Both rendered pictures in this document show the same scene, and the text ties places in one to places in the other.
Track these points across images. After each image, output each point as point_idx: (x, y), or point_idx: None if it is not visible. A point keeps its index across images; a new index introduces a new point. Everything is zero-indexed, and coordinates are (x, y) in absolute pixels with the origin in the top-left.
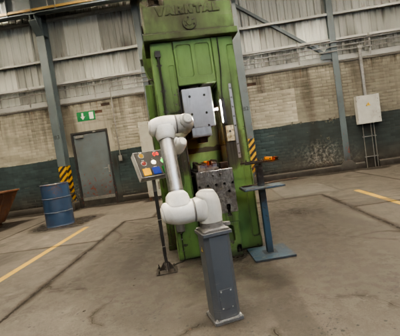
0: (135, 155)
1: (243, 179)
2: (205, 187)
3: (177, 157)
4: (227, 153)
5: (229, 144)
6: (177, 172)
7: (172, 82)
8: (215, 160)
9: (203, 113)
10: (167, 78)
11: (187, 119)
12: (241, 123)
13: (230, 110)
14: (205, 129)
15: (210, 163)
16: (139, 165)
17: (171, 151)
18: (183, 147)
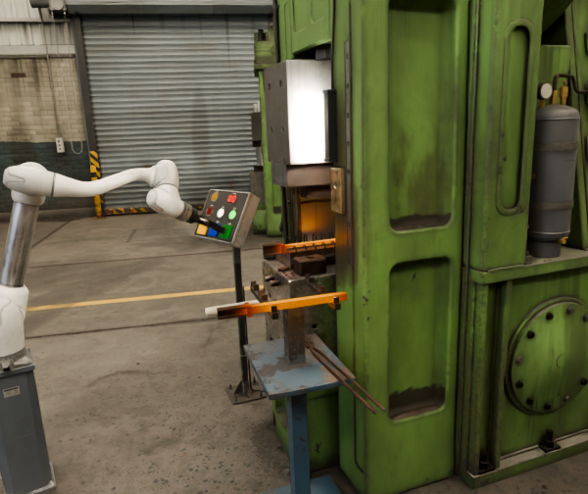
0: (210, 194)
1: (350, 320)
2: (268, 294)
3: (15, 234)
4: (335, 239)
5: (338, 219)
6: (5, 257)
7: (287, 44)
8: (305, 247)
9: (279, 131)
10: (282, 35)
11: (3, 179)
12: (359, 168)
13: (343, 125)
14: (280, 169)
15: (263, 250)
16: (203, 212)
17: (10, 222)
18: (154, 209)
